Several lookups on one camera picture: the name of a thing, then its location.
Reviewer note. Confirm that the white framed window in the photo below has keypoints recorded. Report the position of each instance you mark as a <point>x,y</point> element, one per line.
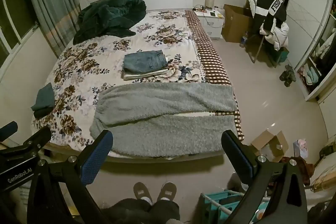
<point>10,29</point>

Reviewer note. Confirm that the folded dark teal cloth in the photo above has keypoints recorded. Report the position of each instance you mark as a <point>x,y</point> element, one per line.
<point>43,100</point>

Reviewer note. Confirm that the beige cylindrical lamp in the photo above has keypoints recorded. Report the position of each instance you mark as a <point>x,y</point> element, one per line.
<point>210,2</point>

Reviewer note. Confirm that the bed with floral sheet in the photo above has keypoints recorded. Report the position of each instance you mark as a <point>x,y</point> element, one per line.
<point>105,61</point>

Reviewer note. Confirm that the reddish brown cloth pile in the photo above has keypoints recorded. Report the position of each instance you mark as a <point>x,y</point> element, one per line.
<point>302,169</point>

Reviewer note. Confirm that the wooden chair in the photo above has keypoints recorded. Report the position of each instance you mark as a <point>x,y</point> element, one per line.
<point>258,48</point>

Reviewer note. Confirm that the pink printed box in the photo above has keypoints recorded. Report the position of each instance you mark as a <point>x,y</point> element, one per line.
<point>300,148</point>

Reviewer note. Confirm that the green storage box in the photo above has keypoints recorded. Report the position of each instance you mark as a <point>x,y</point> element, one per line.
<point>283,54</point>

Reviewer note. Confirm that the brown slipper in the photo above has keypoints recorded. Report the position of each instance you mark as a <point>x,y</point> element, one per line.
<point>166,190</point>
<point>142,192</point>

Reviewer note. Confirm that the small open cardboard box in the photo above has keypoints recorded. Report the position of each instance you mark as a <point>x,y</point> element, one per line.
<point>270,145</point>

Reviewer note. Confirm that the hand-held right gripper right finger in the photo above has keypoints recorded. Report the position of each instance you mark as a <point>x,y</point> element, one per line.
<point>236,158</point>

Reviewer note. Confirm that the large brown cardboard box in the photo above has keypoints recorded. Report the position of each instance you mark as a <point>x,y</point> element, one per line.
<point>235,23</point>

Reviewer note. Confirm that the white wardrobe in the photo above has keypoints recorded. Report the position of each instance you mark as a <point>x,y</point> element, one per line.
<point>304,16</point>

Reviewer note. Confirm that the brown checked blanket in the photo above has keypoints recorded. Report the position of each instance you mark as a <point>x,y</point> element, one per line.
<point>210,56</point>

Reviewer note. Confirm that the dark green blanket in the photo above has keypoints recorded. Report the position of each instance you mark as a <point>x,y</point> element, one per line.
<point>110,16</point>

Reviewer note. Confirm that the person's dark fleece pants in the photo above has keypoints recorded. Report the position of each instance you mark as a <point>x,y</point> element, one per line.
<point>147,213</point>

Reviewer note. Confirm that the plastic water bottle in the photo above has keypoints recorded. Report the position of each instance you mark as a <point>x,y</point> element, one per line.
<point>243,40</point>

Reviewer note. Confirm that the grey furry slippers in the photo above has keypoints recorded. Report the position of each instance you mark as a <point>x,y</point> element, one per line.
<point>287,75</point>

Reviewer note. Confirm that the grey fluffy pants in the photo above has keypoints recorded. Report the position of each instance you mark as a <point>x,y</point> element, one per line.
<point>168,119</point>

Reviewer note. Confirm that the brown left slipper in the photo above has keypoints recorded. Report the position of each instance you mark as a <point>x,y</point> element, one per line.
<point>142,192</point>

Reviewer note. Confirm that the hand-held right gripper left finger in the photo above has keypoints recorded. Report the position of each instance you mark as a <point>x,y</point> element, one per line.
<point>97,158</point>

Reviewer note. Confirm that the light teal garment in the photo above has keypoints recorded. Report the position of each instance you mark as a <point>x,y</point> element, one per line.
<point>311,75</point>

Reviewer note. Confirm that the grey green curtain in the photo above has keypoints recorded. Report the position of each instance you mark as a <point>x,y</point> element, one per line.
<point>50,3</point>

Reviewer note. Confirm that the black and white jacket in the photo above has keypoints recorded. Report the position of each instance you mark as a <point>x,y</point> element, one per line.
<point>273,8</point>

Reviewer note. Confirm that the folded blue jeans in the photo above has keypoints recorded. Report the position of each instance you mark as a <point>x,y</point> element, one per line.
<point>144,60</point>

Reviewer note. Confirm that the teal storage rack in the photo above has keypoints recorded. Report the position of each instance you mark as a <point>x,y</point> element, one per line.
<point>220,203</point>

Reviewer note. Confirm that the brown right slipper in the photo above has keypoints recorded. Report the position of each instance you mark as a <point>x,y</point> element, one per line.
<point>166,190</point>

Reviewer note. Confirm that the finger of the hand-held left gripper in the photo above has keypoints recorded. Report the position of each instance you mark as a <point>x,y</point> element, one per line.
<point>8,130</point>
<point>34,139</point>

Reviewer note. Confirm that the folded cream pants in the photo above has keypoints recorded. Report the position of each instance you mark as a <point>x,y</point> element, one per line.
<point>147,75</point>

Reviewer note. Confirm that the white nightstand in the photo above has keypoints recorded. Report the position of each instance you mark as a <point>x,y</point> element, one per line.
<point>216,27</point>

